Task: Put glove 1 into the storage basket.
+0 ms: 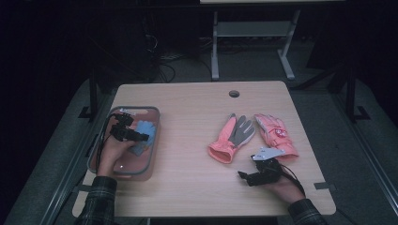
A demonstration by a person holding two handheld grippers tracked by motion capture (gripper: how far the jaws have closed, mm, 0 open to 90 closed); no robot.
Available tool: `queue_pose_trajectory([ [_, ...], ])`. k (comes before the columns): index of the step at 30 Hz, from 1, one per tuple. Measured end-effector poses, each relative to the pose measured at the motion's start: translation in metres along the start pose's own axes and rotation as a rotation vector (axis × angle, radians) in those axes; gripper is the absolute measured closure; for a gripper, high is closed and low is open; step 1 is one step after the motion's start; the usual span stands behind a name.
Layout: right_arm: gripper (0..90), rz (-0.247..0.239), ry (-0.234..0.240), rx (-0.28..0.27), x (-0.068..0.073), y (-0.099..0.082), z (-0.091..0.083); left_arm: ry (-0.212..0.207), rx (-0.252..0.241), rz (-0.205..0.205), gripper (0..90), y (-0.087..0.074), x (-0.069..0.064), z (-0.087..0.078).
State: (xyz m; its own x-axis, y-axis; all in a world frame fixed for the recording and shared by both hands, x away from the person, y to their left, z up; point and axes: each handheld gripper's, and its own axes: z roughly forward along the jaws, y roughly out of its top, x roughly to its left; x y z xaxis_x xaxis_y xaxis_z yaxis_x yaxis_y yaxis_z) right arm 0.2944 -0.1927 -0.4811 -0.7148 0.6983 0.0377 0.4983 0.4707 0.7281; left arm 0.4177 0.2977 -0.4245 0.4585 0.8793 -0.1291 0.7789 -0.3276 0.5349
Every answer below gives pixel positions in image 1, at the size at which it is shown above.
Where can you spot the blue knit glove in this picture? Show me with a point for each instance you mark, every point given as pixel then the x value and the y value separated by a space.
pixel 145 129

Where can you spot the gray tape strip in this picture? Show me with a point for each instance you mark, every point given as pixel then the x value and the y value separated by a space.
pixel 324 186
pixel 83 188

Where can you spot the black metal post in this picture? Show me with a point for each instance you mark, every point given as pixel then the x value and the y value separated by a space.
pixel 93 93
pixel 351 93

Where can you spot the pink glove with gray palm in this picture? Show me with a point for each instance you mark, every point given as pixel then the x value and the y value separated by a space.
pixel 223 142

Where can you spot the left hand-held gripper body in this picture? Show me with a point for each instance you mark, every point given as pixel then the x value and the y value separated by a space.
pixel 122 131

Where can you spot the person's right hand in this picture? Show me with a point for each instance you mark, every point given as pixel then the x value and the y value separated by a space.
pixel 287 189

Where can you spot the clear bin with gray rim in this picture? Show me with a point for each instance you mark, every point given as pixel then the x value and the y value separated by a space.
pixel 142 165

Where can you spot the pink glove with red logo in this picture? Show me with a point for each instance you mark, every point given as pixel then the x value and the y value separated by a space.
pixel 277 134

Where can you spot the white metal stand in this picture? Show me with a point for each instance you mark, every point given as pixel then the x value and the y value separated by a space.
pixel 253 28

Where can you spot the person's left hand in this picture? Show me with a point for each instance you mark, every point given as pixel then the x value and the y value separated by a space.
pixel 109 157

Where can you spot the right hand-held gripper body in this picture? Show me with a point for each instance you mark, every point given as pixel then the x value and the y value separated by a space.
pixel 269 170

